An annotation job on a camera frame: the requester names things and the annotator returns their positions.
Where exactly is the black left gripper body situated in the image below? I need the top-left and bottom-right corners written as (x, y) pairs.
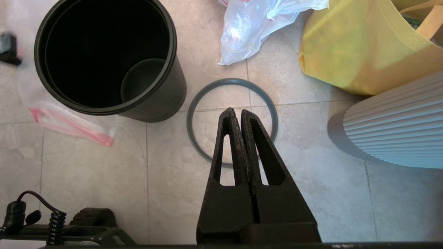
top-left (0, 32), bottom-right (23, 66)

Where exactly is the black plug cable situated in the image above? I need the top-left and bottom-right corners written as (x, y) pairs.
top-left (0, 190), bottom-right (66, 236)

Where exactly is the white trash bag pink drawstring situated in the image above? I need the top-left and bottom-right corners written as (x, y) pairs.
top-left (16, 59), bottom-right (116, 147)

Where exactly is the used trash bag red print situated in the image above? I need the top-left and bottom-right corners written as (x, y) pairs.
top-left (218, 0), bottom-right (329, 66)

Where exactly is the yellow fabric bag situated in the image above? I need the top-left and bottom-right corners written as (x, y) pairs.
top-left (299, 0), bottom-right (443, 96)

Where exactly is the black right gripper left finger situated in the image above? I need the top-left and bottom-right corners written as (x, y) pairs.
top-left (197, 108), bottom-right (258, 242)

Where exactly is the grey bin ring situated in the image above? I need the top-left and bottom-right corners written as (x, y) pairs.
top-left (187, 78), bottom-right (279, 169)

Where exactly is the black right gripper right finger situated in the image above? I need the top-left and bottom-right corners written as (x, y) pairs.
top-left (241, 109), bottom-right (317, 223)

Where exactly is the black coiled cable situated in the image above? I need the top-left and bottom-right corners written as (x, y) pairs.
top-left (47, 210), bottom-right (67, 245)

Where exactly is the black robot base housing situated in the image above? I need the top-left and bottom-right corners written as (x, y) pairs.
top-left (0, 207), bottom-right (139, 248)

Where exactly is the black round trash bin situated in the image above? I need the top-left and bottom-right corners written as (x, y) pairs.
top-left (34, 0), bottom-right (188, 123)

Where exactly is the white ribbed cylinder container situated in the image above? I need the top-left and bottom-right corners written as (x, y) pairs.
top-left (327, 71), bottom-right (443, 170)

